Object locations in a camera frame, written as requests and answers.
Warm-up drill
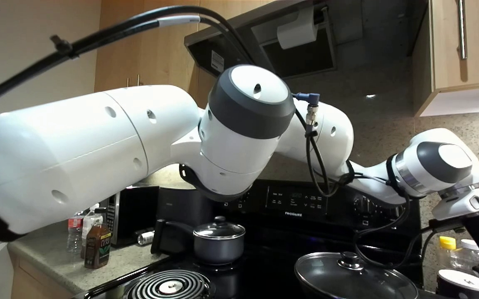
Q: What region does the large glass pot lid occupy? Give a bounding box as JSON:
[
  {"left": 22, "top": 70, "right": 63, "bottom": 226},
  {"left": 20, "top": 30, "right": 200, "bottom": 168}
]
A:
[{"left": 295, "top": 250, "right": 421, "bottom": 299}]

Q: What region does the clear bottle white cap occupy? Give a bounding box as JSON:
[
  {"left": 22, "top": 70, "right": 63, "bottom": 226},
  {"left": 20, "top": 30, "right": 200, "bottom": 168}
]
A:
[{"left": 456, "top": 238, "right": 479, "bottom": 275}]

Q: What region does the yellow cap oil bottle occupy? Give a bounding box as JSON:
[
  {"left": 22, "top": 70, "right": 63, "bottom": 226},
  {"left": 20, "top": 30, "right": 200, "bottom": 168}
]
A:
[{"left": 438, "top": 235, "right": 459, "bottom": 271}]

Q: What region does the black electric stove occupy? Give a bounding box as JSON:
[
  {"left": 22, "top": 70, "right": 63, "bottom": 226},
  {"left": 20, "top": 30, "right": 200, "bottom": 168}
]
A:
[{"left": 83, "top": 180, "right": 426, "bottom": 299}]

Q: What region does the dark range hood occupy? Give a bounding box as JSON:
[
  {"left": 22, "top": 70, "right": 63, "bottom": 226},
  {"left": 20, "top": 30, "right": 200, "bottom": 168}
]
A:
[{"left": 183, "top": 0, "right": 431, "bottom": 80}]

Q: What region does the small glass saucepan lid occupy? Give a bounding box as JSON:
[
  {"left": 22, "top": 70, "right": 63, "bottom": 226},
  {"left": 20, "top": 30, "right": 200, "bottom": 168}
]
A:
[{"left": 191, "top": 215, "right": 248, "bottom": 243}]

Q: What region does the small black saucepan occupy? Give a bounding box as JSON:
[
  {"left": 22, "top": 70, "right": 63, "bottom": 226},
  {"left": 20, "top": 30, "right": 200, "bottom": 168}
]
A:
[{"left": 153, "top": 218, "right": 248, "bottom": 268}]

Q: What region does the white paper roll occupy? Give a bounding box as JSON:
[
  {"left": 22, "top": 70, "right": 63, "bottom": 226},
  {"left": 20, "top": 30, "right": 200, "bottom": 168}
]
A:
[{"left": 275, "top": 12, "right": 321, "bottom": 54}]

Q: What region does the black air fryer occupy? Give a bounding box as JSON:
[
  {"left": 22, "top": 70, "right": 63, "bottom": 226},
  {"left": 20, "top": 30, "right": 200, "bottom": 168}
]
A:
[{"left": 152, "top": 188, "right": 218, "bottom": 256}]

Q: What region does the large coil burner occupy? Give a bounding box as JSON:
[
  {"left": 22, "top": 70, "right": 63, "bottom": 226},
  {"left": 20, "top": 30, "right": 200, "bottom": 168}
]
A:
[{"left": 122, "top": 268, "right": 215, "bottom": 299}]

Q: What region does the black steel microwave oven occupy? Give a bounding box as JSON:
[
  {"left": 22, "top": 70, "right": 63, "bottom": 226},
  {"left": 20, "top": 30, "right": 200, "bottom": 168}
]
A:
[{"left": 108, "top": 185, "right": 161, "bottom": 250}]

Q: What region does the water bottle white label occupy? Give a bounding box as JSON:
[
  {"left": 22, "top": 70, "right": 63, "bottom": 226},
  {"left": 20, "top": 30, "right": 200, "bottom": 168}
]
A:
[{"left": 80, "top": 205, "right": 105, "bottom": 246}]

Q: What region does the water bottle red label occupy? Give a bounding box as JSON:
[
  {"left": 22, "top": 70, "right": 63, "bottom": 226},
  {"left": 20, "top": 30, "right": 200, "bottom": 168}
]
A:
[{"left": 65, "top": 213, "right": 87, "bottom": 256}]

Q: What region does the wooden base cabinet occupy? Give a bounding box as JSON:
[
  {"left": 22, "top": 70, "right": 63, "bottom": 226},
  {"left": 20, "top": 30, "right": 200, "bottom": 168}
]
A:
[{"left": 7, "top": 243, "right": 95, "bottom": 299}]

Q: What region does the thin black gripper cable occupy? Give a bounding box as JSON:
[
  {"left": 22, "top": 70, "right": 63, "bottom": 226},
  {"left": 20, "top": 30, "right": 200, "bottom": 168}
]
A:
[{"left": 303, "top": 105, "right": 477, "bottom": 271}]

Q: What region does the metal cabinet handle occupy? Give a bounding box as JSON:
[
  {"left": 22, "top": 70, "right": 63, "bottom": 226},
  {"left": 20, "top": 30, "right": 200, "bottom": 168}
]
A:
[{"left": 454, "top": 0, "right": 469, "bottom": 64}]

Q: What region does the blue cable plug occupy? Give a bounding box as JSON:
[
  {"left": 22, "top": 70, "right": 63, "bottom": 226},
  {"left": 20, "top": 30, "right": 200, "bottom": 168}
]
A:
[{"left": 293, "top": 92, "right": 323, "bottom": 108}]

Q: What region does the thick black cable hose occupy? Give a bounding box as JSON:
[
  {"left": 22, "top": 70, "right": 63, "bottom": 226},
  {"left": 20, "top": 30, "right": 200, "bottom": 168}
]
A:
[{"left": 0, "top": 5, "right": 253, "bottom": 115}]

